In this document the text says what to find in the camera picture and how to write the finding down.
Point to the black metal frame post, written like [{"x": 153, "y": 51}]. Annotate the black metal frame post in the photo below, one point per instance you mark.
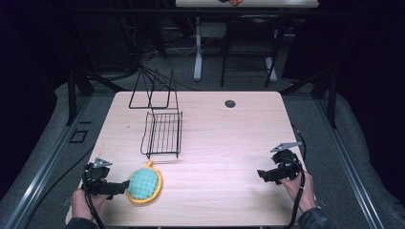
[
  {"x": 331, "y": 98},
  {"x": 71, "y": 95}
]

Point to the person's right hand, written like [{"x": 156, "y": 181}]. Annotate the person's right hand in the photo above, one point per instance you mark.
[{"x": 299, "y": 192}]

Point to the black round table grommet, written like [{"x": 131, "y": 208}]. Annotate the black round table grommet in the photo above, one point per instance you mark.
[{"x": 230, "y": 103}]

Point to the black floor socket frame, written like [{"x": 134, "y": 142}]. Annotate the black floor socket frame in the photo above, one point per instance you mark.
[{"x": 78, "y": 136}]

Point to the black metal chair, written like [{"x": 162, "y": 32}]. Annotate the black metal chair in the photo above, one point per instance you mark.
[{"x": 248, "y": 47}]

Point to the green pot holder yellow rim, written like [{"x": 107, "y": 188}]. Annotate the green pot holder yellow rim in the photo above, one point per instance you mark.
[{"x": 144, "y": 183}]

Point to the person's left hand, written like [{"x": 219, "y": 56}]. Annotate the person's left hand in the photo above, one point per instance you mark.
[{"x": 79, "y": 203}]

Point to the white-legged desk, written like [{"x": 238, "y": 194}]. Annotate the white-legged desk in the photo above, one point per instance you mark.
[{"x": 198, "y": 57}]

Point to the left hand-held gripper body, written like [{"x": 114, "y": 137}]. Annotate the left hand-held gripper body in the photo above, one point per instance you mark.
[{"x": 95, "y": 174}]

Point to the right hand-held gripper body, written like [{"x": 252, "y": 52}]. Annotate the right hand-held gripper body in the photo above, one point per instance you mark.
[{"x": 286, "y": 163}]

